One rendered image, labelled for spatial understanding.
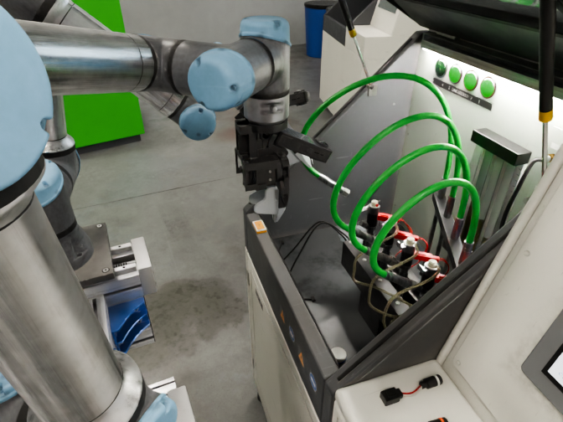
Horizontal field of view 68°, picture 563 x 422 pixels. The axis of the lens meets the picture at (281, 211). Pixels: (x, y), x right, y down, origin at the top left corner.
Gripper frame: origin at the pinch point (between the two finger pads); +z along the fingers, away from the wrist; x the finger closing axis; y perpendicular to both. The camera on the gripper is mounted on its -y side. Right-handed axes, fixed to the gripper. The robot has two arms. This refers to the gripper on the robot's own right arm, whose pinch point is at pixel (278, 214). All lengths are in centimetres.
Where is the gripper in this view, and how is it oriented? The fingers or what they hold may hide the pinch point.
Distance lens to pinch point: 81.9
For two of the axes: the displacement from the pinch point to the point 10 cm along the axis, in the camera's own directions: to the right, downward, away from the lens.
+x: 3.2, 5.3, -7.9
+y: -9.5, 1.7, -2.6
